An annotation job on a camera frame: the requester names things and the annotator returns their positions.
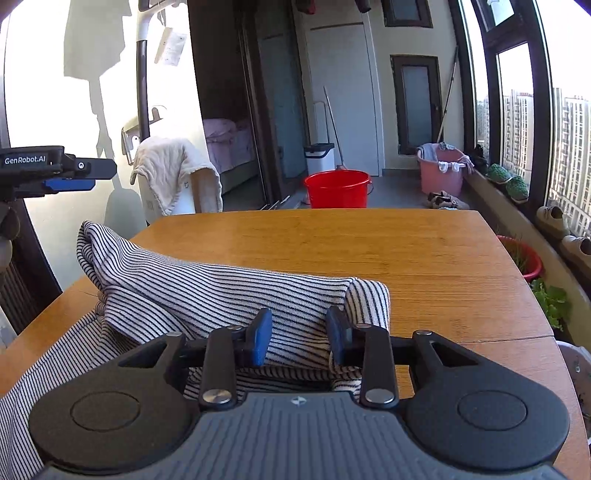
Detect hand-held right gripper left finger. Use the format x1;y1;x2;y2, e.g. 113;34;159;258
117;308;274;412

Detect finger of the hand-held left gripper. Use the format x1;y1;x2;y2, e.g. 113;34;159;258
44;154;117;192

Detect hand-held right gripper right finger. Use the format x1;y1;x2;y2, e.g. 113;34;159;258
325;306;481;410

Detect striped garment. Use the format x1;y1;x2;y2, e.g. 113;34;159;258
0;220;392;480

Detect white towel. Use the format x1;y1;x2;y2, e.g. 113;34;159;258
130;137;223;217

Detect garment steamer pole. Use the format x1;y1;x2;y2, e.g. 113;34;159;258
135;0;185;139

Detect bed with pink bedding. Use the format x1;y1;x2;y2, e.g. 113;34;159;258
203;117;257;185

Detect white paper tag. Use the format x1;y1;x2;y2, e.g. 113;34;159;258
154;27;188;66

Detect red bucket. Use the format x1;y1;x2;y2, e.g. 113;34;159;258
304;170;374;209

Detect brown shoes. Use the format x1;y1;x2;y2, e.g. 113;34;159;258
427;191;470;211

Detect white trash bin black lid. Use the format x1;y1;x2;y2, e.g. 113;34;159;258
303;143;335;178

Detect pink plastic basin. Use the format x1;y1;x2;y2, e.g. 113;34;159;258
417;143;467;197

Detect red plant pot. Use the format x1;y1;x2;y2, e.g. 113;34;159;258
496;235;544;282

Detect white cloth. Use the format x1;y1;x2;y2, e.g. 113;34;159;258
438;158;475;176

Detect light purple cloth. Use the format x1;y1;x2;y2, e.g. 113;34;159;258
418;142;458;162

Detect mop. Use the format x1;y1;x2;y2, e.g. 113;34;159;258
322;85;348;172

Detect green leafy plant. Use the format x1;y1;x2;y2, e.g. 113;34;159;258
530;277;568;330

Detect grey stool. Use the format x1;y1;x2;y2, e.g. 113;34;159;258
556;340;591;416

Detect white shoe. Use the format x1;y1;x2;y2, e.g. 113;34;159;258
561;235;591;269
536;205;571;239

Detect white door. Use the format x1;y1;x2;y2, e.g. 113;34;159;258
305;21;386;176

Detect dark door frosted glass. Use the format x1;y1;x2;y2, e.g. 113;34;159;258
390;54;443;155

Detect broom pole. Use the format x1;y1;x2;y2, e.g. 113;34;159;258
434;46;459;144

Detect white wall bracket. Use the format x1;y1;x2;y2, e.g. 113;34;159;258
121;105;168;166

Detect black window frame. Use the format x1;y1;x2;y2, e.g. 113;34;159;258
450;0;555;208

